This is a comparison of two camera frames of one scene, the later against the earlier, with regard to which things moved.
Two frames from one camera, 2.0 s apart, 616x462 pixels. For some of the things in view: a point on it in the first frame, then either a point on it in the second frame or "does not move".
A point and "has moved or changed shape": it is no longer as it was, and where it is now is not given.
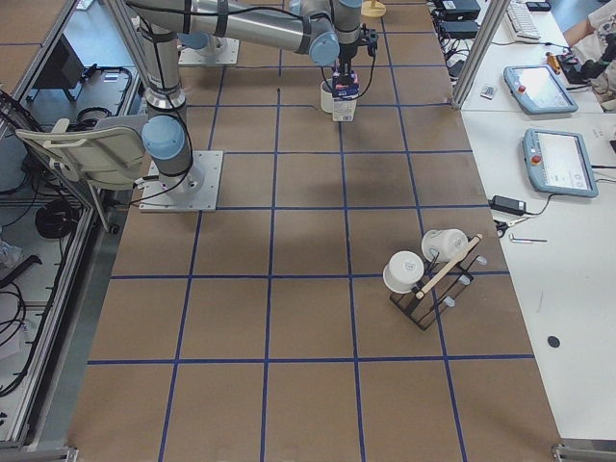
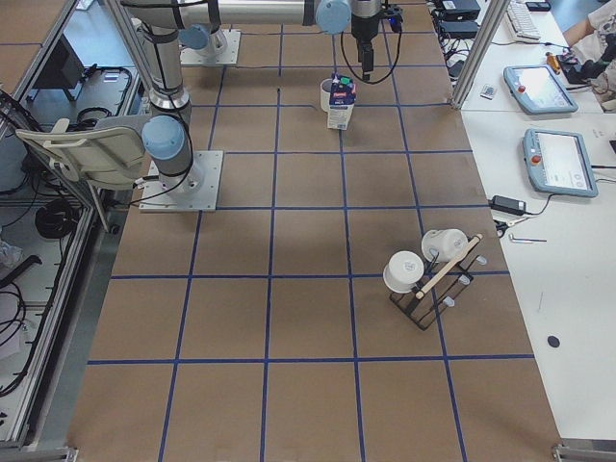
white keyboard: [522, 22] does not move
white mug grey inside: [326, 89] does not move
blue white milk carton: [345, 98] has moved or changed shape
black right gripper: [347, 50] to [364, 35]
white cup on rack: [403, 271] does not move
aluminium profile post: [480, 53] does not move
